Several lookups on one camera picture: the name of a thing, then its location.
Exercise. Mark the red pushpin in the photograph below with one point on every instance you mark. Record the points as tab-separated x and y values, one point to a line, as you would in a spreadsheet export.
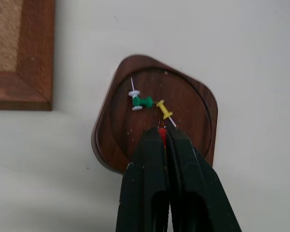
162	135

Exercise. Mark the dark wooden tray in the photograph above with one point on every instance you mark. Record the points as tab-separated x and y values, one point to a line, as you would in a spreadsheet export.
159	101

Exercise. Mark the green pushpin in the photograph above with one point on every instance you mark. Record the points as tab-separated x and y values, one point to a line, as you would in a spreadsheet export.
143	102

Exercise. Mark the wood-framed cork board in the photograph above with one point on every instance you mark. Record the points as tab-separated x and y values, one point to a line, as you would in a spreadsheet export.
19	53

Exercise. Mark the white pushpin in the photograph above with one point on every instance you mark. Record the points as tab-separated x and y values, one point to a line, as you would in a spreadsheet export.
134	94

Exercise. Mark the yellow pushpin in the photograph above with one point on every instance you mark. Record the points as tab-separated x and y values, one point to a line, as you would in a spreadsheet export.
164	110

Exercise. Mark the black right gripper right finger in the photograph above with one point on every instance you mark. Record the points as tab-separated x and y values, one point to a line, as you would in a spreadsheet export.
203	188

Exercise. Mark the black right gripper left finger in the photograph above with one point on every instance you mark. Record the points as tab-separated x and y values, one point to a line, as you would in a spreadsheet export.
142	183

